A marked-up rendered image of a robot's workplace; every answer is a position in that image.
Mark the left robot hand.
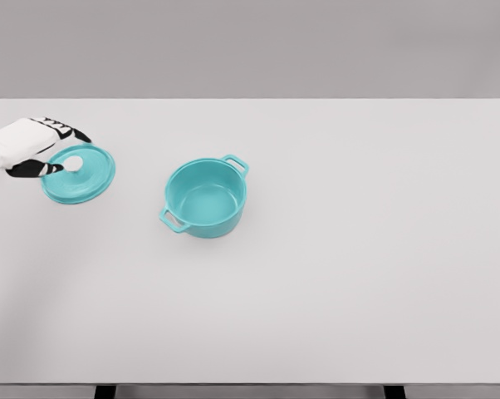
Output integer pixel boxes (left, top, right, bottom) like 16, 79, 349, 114
0, 116, 93, 180

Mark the teal pot lid white knob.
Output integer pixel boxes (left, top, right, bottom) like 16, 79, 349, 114
40, 144, 116, 205

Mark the teal two-handled pot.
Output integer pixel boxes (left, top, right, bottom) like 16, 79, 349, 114
158, 153, 250, 239

